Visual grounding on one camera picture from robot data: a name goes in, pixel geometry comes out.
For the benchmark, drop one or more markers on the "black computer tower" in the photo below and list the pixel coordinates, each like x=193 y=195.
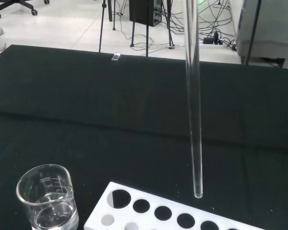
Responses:
x=141 y=12

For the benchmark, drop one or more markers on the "clear cloth clip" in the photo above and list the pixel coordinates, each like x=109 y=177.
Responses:
x=116 y=57

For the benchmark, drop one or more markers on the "grey cabinet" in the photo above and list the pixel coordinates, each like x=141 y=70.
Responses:
x=273 y=24

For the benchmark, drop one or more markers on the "white test tube rack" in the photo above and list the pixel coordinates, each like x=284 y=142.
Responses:
x=147 y=220

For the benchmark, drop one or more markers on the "clear glass beaker with liquid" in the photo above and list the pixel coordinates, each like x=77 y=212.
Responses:
x=48 y=212

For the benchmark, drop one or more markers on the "black office chair base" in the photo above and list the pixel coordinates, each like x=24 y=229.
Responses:
x=4 y=6

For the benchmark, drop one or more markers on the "white power strip with plugs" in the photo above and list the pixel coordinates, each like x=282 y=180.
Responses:
x=212 y=40

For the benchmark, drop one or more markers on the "black tripod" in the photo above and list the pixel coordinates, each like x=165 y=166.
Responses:
x=147 y=36
x=101 y=28

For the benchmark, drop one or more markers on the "black bench cloth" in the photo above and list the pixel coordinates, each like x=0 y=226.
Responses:
x=86 y=107

